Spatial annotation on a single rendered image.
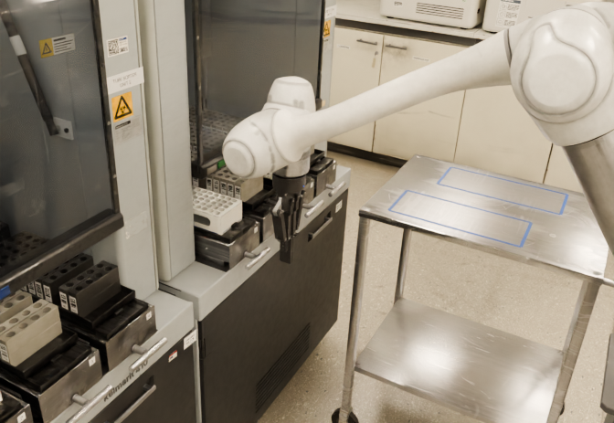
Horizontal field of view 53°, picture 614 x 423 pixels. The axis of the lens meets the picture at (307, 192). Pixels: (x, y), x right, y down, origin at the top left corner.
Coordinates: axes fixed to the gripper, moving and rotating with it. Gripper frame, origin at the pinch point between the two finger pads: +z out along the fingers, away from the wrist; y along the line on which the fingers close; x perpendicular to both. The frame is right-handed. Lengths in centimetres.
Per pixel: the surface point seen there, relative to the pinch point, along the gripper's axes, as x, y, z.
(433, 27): -36, -227, -9
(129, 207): -20.7, 28.7, -18.2
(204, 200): -23.6, 0.1, -6.3
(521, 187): 43, -62, -2
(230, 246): -11.7, 6.4, -0.2
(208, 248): -17.8, 6.8, 2.3
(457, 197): 28, -45, -2
